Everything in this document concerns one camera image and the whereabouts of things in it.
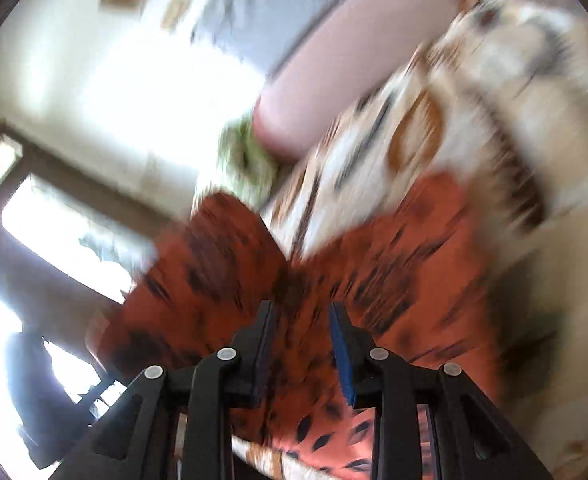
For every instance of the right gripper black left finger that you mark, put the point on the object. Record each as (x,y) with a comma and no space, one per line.
(176,423)

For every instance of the stained glass wooden door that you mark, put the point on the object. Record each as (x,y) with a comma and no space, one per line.
(70,249)

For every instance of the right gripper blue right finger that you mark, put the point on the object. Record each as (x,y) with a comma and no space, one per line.
(435,422)

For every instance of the beige leaf-pattern bedspread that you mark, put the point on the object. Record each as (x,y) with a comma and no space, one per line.
(500,102)

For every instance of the pink cylindrical bolster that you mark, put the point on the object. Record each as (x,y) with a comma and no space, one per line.
(355,48)

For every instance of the green white checkered pillow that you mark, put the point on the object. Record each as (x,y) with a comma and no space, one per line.
(248,171)

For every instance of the grey pillow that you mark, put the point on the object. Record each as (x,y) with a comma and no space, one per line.
(263,33)

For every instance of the orange black floral blouse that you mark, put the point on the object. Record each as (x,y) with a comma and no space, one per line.
(413,278)

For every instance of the beige wall switch plate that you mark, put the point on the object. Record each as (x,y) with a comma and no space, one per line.
(175,12)

